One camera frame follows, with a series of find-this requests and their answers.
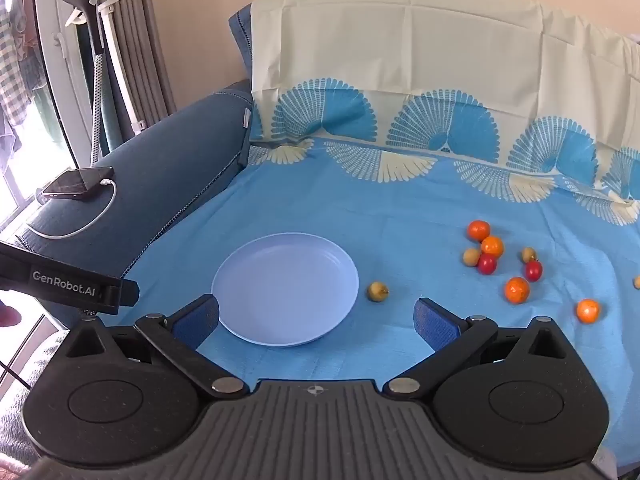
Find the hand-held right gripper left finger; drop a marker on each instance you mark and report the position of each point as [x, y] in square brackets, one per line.
[197, 321]

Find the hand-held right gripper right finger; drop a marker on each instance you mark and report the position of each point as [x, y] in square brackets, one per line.
[436, 327]

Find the red cherry tomato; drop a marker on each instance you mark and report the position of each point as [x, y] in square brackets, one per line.
[487, 264]
[533, 271]

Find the light blue plate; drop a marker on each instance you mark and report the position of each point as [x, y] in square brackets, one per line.
[285, 285]

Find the orange cherry tomato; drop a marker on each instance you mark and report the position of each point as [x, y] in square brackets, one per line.
[478, 230]
[517, 290]
[492, 247]
[588, 310]

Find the person's left hand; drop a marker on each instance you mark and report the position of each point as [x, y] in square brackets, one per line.
[9, 316]

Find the black smartphone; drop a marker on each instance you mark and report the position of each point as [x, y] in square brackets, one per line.
[75, 183]

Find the blue fan-print bedsheet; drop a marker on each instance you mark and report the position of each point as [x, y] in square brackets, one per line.
[350, 200]

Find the grey fluffy blanket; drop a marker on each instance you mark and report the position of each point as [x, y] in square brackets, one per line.
[12, 425]

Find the checkered hanging clothes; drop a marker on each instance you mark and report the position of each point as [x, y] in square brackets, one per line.
[15, 75]

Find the grey-brown curtain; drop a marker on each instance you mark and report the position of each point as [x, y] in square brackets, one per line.
[145, 50]

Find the white door frame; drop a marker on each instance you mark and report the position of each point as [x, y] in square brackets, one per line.
[65, 85]

